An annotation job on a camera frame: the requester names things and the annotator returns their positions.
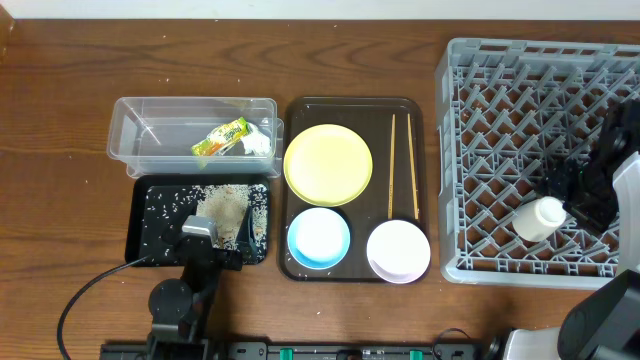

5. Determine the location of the yellow plate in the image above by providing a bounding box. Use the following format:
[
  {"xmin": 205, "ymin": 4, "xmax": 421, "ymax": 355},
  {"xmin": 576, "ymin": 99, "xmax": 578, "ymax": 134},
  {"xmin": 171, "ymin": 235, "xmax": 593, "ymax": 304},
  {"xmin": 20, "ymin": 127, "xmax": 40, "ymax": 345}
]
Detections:
[{"xmin": 283, "ymin": 124, "xmax": 373, "ymax": 207}]

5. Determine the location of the green snack wrapper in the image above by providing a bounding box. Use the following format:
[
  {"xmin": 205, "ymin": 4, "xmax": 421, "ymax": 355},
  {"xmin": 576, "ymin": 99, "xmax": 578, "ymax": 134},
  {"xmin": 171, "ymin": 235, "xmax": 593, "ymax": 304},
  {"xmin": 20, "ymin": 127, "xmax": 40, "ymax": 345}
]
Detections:
[{"xmin": 191, "ymin": 117, "xmax": 249, "ymax": 156}]

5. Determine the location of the left wooden chopstick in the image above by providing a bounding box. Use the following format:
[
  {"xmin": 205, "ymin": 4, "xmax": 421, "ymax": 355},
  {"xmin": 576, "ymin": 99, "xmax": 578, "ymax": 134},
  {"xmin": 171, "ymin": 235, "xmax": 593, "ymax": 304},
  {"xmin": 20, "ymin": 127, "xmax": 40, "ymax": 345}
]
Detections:
[{"xmin": 387, "ymin": 114, "xmax": 396, "ymax": 220}]

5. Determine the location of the light blue bowl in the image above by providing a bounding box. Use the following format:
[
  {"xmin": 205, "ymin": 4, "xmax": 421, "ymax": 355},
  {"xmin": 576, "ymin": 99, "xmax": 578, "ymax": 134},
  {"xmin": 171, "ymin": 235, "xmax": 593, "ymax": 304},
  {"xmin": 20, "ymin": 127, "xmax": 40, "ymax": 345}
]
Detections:
[{"xmin": 286, "ymin": 207, "xmax": 351, "ymax": 270}]

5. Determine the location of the right wooden chopstick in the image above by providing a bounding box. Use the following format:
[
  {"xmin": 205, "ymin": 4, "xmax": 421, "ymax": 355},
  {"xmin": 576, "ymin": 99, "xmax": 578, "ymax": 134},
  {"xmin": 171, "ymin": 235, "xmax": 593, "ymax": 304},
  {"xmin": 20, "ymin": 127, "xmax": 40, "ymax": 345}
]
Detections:
[{"xmin": 407, "ymin": 113, "xmax": 420, "ymax": 221}]

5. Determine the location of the dark brown serving tray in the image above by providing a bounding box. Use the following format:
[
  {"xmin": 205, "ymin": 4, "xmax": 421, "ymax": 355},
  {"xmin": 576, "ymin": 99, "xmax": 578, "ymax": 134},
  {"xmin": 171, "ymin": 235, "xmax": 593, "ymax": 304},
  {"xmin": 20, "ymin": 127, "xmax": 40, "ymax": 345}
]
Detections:
[{"xmin": 277, "ymin": 97, "xmax": 428, "ymax": 283}]

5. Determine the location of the pink bowl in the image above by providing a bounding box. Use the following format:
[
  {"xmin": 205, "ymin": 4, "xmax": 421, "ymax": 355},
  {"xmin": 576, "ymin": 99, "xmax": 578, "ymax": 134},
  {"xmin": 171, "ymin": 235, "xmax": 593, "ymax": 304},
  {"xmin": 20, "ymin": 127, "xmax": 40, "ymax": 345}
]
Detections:
[{"xmin": 366, "ymin": 220, "xmax": 431, "ymax": 284}]

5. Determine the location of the black tray with rice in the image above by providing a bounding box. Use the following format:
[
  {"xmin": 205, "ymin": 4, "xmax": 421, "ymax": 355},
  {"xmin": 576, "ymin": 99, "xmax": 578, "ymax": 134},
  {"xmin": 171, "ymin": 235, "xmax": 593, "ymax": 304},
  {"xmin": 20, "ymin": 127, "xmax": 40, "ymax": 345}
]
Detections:
[{"xmin": 124, "ymin": 174, "xmax": 270, "ymax": 267}]

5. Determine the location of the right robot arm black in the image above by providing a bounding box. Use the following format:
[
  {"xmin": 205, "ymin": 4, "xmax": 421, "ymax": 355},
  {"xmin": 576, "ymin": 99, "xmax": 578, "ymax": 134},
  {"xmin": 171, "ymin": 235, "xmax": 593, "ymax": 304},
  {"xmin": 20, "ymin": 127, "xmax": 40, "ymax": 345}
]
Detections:
[{"xmin": 494, "ymin": 100, "xmax": 639, "ymax": 360}]

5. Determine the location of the small cream cup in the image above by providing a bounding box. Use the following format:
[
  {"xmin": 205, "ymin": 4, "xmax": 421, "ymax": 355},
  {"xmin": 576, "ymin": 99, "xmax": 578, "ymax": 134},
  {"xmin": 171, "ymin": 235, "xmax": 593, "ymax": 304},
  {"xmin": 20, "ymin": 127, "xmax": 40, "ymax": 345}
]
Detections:
[{"xmin": 512, "ymin": 196, "xmax": 567, "ymax": 242}]

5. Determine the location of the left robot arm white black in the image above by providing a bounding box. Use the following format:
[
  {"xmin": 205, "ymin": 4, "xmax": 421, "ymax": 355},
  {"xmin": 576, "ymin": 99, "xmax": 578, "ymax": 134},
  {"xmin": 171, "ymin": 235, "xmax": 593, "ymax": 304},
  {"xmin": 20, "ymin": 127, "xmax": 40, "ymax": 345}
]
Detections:
[{"xmin": 144, "ymin": 206, "xmax": 257, "ymax": 359}]

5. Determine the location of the white napkin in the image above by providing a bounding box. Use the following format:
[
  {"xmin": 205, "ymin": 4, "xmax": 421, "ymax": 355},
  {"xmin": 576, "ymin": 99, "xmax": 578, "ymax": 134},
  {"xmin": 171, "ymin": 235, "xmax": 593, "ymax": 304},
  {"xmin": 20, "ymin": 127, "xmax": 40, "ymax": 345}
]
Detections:
[{"xmin": 240, "ymin": 123, "xmax": 271, "ymax": 156}]

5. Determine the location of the clear plastic bin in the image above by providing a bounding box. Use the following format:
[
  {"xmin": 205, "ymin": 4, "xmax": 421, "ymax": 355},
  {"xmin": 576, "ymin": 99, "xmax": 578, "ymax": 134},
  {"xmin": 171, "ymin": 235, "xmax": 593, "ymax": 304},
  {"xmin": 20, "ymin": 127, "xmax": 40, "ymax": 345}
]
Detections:
[{"xmin": 107, "ymin": 97, "xmax": 284, "ymax": 178}]

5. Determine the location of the wooden chopstick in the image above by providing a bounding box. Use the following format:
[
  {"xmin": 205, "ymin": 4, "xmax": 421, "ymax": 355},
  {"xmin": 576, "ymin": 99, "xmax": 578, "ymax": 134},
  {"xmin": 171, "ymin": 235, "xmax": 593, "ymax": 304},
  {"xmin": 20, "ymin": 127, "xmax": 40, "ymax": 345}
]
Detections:
[
  {"xmin": 387, "ymin": 114, "xmax": 396, "ymax": 220},
  {"xmin": 407, "ymin": 113, "xmax": 420, "ymax": 221}
]

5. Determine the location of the grey dishwasher rack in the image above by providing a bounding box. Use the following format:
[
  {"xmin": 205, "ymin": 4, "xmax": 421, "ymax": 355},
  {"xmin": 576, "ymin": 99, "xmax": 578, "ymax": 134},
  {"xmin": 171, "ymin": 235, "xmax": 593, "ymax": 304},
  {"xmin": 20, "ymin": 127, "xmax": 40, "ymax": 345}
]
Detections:
[{"xmin": 435, "ymin": 38, "xmax": 639, "ymax": 290}]

